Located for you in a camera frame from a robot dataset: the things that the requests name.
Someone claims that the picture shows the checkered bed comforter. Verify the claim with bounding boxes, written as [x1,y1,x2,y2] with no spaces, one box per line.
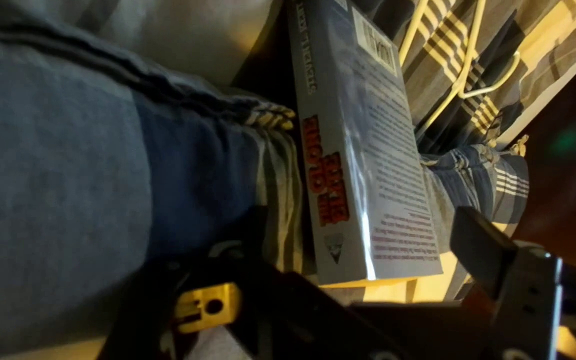
[340,0,576,151]

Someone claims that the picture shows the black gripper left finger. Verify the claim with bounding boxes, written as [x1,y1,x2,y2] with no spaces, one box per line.
[98,253,404,360]

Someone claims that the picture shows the grey paperback book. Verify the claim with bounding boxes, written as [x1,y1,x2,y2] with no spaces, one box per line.
[283,0,445,288]

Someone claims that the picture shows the white cable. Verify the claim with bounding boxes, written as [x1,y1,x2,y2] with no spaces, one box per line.
[396,0,523,136]

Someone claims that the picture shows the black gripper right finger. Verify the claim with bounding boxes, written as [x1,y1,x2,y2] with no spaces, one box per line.
[448,203,564,360]

